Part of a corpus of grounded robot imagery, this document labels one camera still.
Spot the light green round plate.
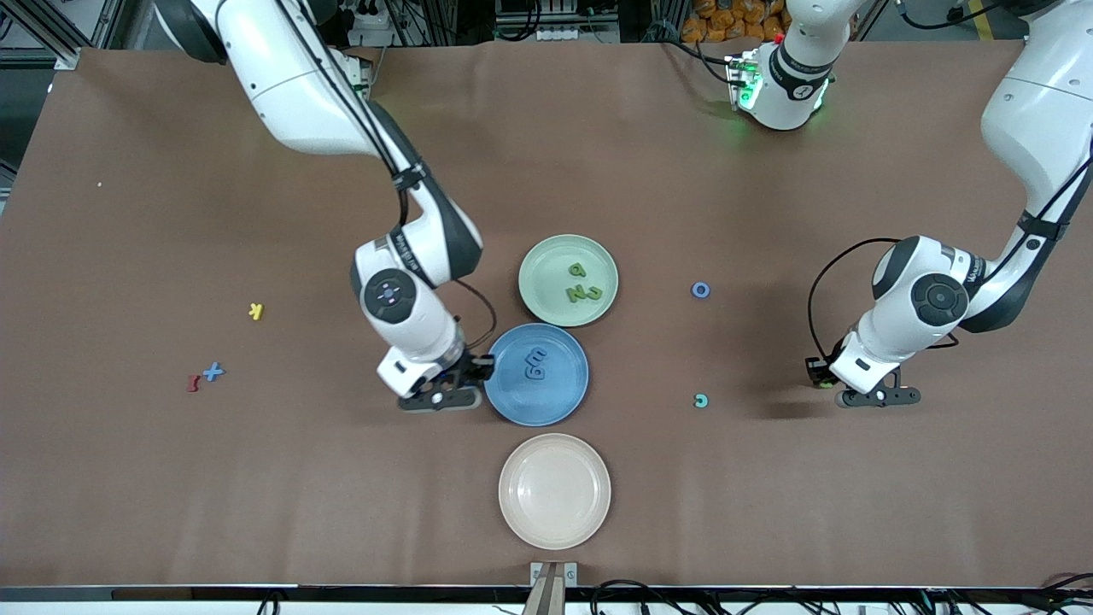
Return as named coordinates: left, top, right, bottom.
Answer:
left=518, top=234, right=619, bottom=328

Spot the brown table cover mat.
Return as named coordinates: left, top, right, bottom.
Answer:
left=0, top=38, right=1093, bottom=590

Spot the blue round plate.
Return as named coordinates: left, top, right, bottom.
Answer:
left=483, top=323, right=590, bottom=427

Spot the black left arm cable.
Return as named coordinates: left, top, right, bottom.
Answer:
left=806, top=237, right=1093, bottom=364

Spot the orange packaged goods pile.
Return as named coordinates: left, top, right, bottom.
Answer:
left=681, top=0, right=788, bottom=44

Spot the white power strip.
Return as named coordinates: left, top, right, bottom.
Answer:
left=536, top=26, right=618, bottom=43

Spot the beige round plate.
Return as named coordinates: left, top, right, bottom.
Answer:
left=498, top=433, right=612, bottom=551

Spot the aluminium frame post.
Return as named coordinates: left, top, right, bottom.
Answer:
left=0, top=0, right=82, bottom=71

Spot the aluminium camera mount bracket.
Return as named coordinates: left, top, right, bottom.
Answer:
left=529, top=561, right=579, bottom=615

